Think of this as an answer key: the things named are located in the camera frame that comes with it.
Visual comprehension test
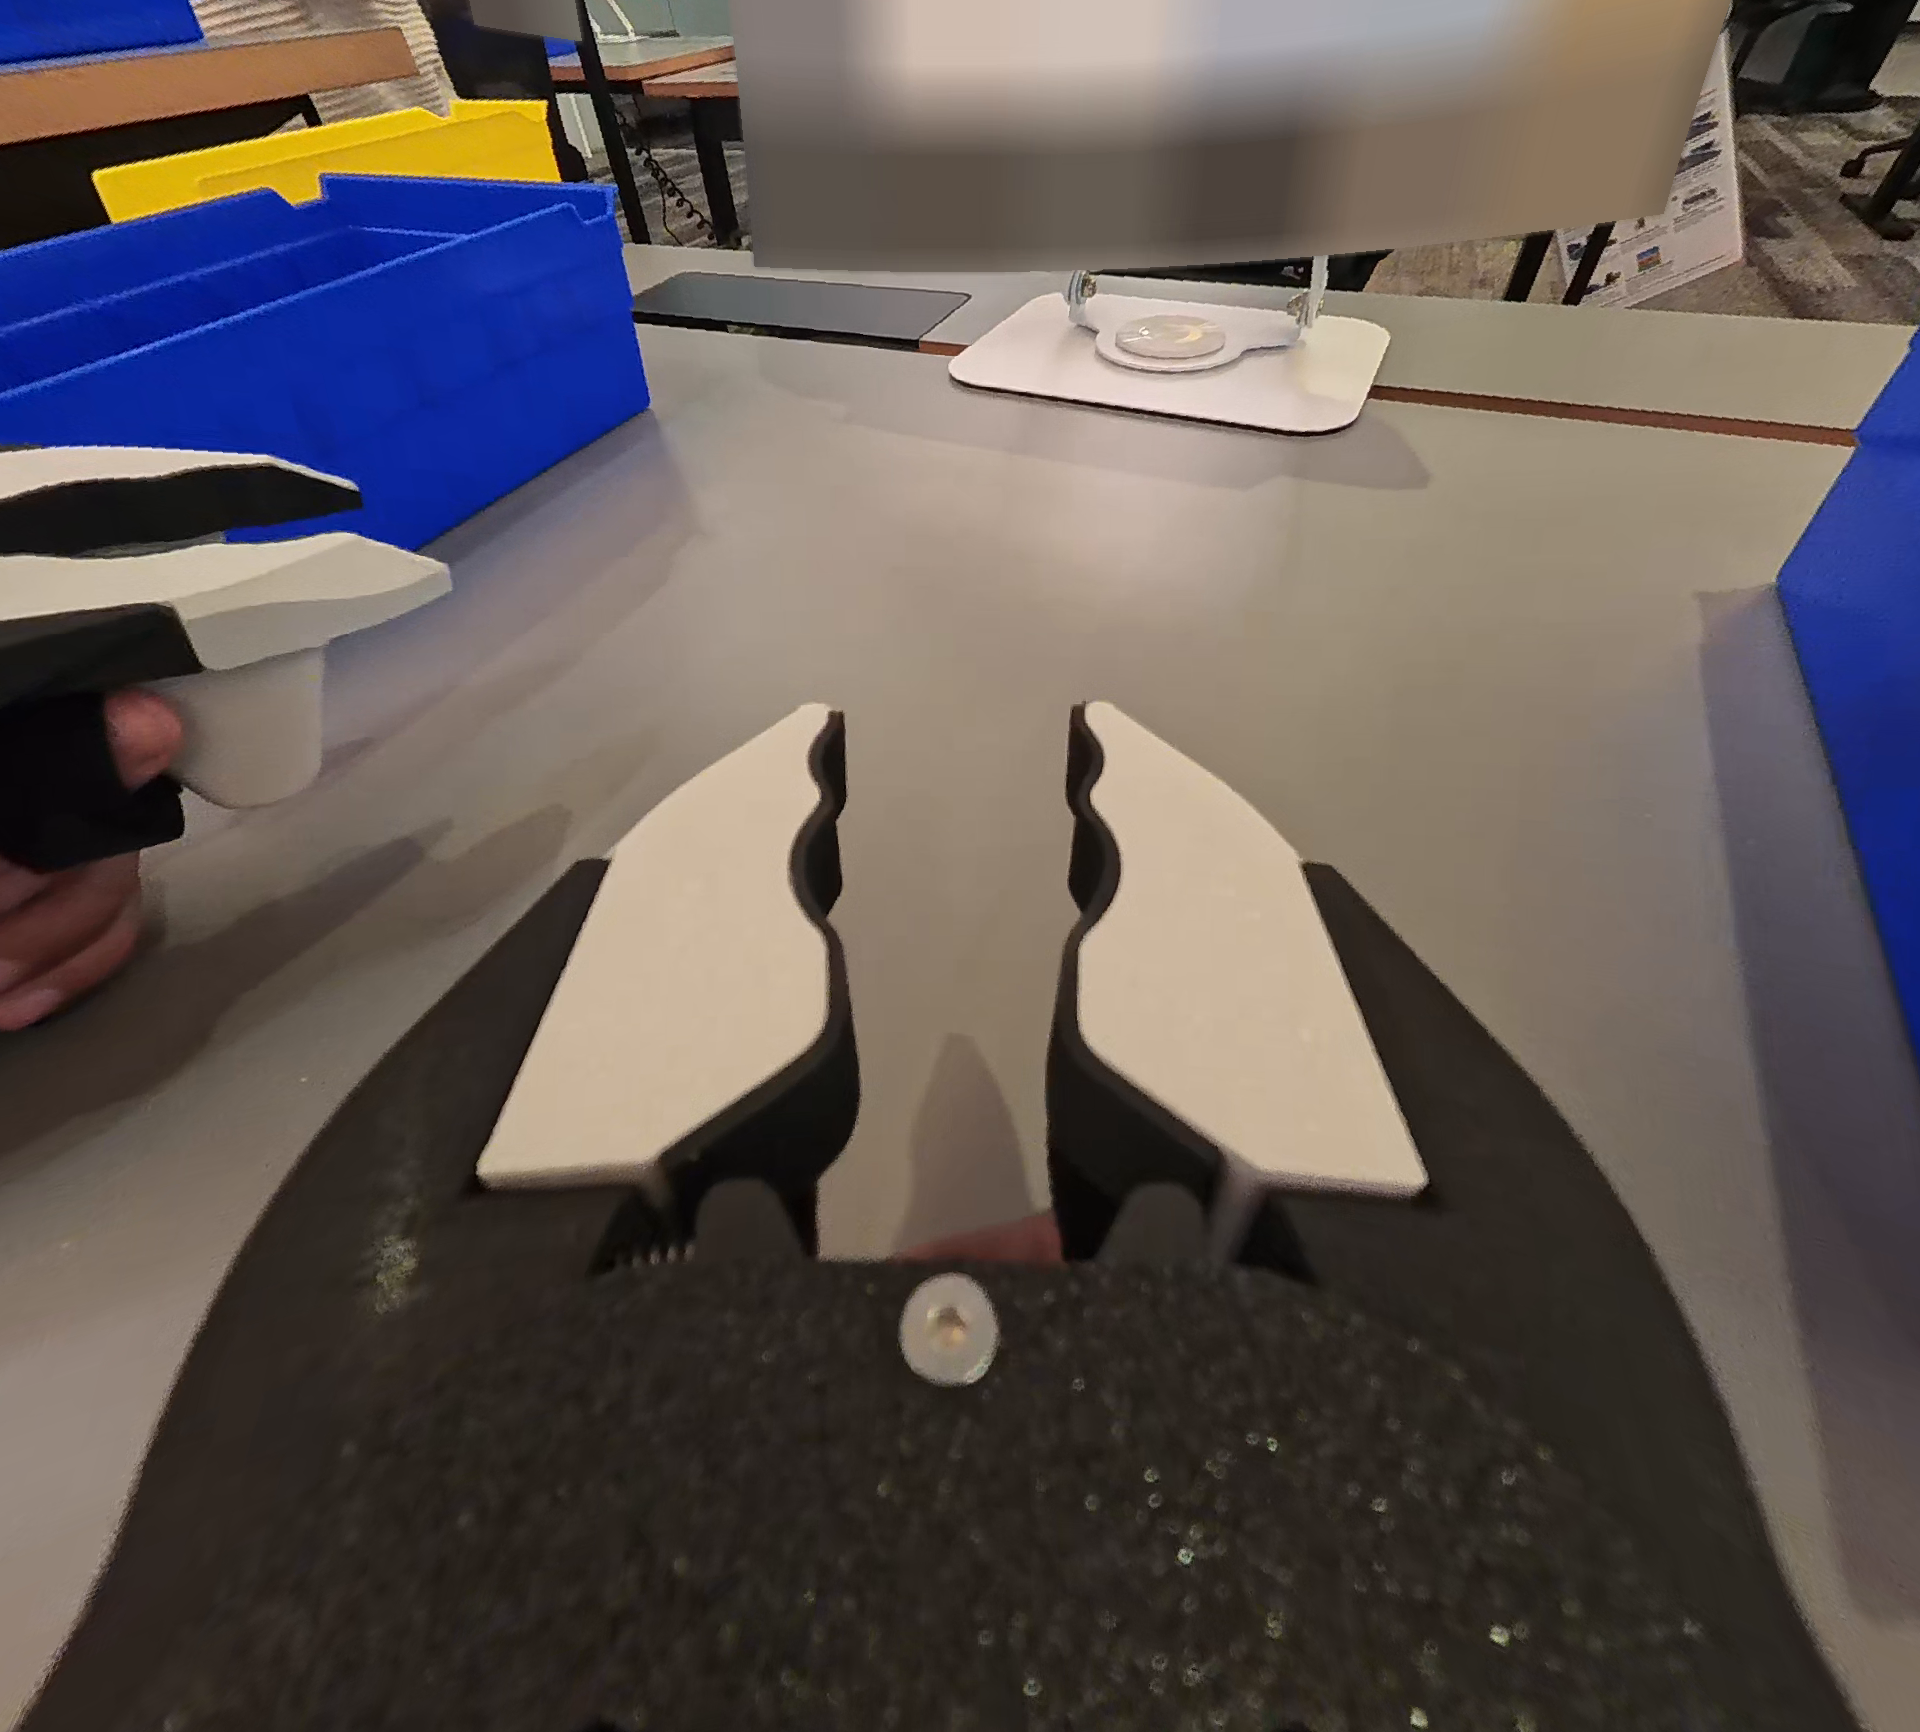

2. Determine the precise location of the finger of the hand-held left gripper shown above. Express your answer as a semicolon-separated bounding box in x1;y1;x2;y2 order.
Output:
0;532;456;674
0;444;367;555

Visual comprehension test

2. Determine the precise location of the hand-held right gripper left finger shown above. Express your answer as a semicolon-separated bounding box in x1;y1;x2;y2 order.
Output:
477;700;862;1262

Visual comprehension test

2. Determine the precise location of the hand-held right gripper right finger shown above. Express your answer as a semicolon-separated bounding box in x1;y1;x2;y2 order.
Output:
1047;700;1431;1265

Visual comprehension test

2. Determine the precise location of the blue divided plastic bin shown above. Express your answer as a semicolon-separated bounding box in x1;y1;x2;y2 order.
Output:
1777;328;1920;1051
0;172;655;555

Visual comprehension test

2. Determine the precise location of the person's left hand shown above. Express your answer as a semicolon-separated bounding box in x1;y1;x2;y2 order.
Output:
0;686;190;1031

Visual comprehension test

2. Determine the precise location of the yellow plastic bin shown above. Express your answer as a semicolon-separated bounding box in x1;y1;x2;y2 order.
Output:
93;100;561;222

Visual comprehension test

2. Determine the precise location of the black desk mat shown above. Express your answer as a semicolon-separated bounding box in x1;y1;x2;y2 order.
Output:
630;272;974;343

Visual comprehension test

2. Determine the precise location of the instruction board on white stand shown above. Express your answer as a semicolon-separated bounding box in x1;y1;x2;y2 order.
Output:
948;262;1392;434

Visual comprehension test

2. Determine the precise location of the wood edged work table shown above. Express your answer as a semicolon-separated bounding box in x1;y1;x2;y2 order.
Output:
546;33;745;250

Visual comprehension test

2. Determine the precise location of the printed poster board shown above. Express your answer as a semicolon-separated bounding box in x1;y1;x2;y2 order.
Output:
1552;35;1750;310

